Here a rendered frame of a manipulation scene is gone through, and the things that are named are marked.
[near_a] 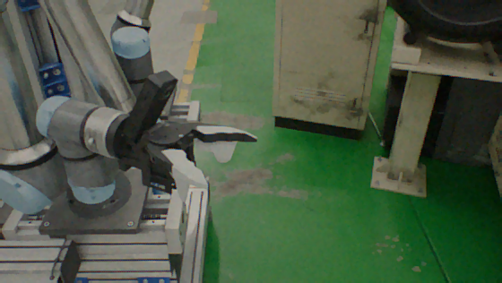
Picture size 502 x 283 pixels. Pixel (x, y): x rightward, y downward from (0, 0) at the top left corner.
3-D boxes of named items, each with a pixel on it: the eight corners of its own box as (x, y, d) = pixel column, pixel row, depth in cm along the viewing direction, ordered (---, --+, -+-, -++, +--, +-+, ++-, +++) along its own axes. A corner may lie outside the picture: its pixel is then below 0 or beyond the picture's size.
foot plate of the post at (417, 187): (374, 158, 237) (376, 151, 235) (424, 167, 230) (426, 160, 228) (370, 187, 216) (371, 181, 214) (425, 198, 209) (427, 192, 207)
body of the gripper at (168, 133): (201, 173, 68) (139, 154, 72) (201, 124, 64) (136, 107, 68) (174, 197, 61) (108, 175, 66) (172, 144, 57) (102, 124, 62)
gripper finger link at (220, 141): (251, 157, 70) (194, 159, 68) (253, 124, 67) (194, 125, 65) (255, 167, 67) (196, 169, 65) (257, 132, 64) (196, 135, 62)
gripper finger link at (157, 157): (195, 171, 57) (173, 143, 63) (195, 159, 56) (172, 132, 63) (161, 178, 55) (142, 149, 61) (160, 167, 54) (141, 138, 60)
